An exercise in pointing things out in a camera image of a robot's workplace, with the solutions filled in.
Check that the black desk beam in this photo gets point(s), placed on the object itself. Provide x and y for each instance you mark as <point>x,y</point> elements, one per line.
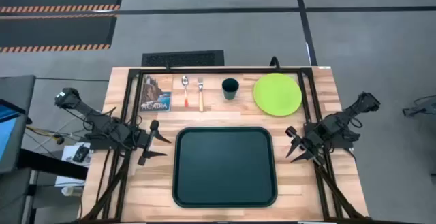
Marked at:
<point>54,166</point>

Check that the black perforated floor mat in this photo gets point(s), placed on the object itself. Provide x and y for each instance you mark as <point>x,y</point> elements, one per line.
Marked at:
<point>182,58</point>

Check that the monitor with blue screen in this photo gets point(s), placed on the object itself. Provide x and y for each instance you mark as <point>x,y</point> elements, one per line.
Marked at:
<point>7,132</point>

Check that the lime green plate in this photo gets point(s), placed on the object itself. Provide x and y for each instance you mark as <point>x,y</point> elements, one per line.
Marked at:
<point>277,94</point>

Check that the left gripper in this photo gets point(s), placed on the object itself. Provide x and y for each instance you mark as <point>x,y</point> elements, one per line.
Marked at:
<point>150,142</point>

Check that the Acadia picture postcard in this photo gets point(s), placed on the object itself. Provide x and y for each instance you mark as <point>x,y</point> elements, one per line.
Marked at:
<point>154,94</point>

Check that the black aluminium table frame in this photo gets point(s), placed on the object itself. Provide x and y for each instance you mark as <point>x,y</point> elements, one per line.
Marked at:
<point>221,71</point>

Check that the black table clamp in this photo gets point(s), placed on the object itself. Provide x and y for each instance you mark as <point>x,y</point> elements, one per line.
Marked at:
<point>274,60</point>

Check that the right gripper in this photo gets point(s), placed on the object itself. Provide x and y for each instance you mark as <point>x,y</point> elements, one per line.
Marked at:
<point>311,142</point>

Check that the white paper sheet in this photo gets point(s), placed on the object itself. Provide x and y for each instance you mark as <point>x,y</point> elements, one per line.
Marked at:
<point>69,178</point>

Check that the dark green plastic tray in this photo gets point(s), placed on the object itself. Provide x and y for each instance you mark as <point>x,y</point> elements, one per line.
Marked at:
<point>225,166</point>

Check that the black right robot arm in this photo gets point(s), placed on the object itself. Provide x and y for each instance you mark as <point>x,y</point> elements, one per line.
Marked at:
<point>340,122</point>

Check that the clear plastic bottle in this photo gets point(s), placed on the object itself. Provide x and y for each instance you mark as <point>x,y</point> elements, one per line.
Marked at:
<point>72,191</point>

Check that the dark green plastic cup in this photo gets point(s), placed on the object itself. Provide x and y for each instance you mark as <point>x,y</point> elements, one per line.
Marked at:
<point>230,88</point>

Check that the black phone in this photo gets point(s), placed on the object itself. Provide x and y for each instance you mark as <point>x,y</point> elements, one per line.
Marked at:
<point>81,153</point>

